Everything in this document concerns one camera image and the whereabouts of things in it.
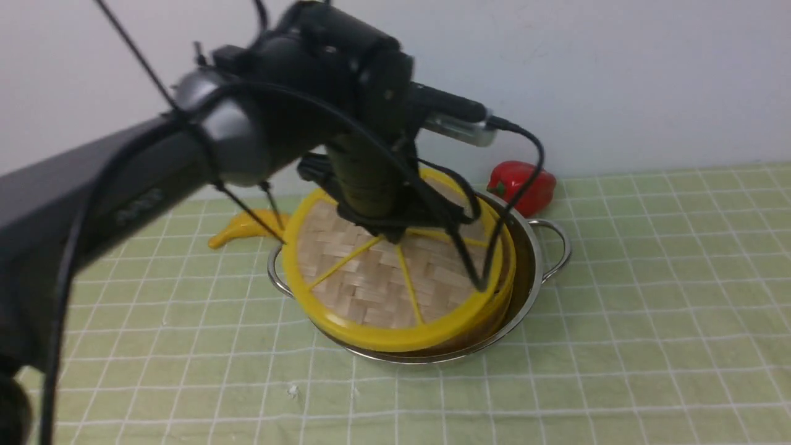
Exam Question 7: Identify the yellow plastic banana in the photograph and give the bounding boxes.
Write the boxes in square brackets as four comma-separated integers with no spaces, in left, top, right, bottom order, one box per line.
[207,208,290,250]

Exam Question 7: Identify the green checkered tablecloth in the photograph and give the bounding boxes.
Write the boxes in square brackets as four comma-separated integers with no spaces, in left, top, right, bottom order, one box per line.
[56,163,790,444]

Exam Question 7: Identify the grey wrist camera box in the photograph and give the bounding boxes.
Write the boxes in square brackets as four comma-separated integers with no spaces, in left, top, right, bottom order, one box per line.
[406,82,497,147]

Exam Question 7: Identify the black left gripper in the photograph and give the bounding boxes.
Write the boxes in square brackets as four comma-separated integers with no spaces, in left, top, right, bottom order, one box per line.
[297,134,444,244]

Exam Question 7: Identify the red bell pepper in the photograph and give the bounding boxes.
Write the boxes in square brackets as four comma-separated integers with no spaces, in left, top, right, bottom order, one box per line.
[486,161,557,218]

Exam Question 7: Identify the stainless steel pot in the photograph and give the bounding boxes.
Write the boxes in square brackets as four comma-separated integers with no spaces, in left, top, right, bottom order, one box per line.
[266,191,572,366]

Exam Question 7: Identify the yellow rimmed bamboo steamer basket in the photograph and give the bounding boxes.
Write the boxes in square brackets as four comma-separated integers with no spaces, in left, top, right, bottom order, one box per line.
[321,185,517,358]

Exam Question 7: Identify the yellow rimmed woven steamer lid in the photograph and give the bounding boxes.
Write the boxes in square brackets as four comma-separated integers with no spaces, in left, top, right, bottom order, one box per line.
[282,168,517,353]

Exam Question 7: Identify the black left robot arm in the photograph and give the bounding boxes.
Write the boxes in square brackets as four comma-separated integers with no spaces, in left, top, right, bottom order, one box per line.
[2,1,491,444]

